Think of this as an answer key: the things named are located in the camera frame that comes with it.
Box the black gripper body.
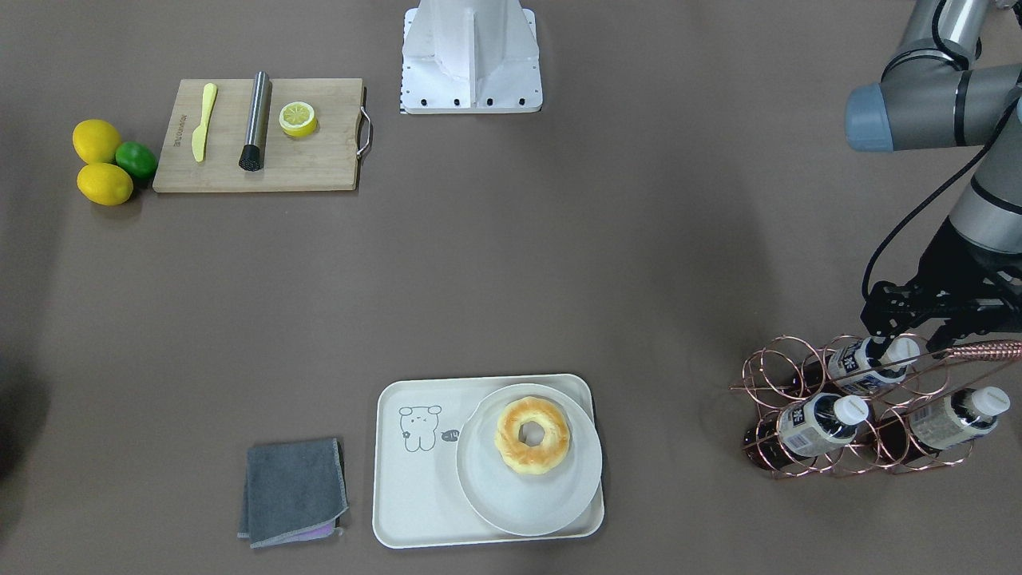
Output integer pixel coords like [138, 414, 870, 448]
[861, 221, 1021, 351]

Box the tea bottle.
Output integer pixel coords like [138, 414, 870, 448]
[743, 393, 871, 472]
[873, 386, 1011, 465]
[781, 336, 921, 397]

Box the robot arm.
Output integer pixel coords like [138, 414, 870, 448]
[846, 1, 1021, 355]

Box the cream rabbit serving tray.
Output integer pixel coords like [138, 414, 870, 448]
[372, 374, 604, 549]

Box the white round plate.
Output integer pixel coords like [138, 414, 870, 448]
[455, 383, 603, 537]

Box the wooden cutting board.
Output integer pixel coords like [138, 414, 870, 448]
[153, 77, 370, 193]

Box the half lemon slice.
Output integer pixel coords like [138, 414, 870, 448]
[278, 101, 319, 138]

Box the folded grey cloth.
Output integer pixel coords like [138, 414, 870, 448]
[236, 438, 349, 549]

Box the steel muddler black tip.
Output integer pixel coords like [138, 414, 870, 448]
[238, 70, 271, 172]

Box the yellow plastic knife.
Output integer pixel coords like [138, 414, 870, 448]
[191, 81, 219, 163]

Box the green lime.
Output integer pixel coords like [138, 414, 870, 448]
[114, 141, 158, 181]

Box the yellow lemon lower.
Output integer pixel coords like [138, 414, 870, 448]
[76, 163, 134, 206]

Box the yellow lemon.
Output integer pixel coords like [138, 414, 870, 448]
[72, 119, 123, 165]
[76, 163, 134, 206]

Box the yellow lemon upper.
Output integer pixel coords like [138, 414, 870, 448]
[72, 119, 123, 165]

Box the copper wire bottle rack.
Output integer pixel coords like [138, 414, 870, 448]
[735, 334, 1020, 479]

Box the glazed ring donut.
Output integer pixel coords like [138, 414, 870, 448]
[493, 396, 572, 474]

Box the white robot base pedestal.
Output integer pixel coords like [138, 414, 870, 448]
[399, 1, 544, 114]

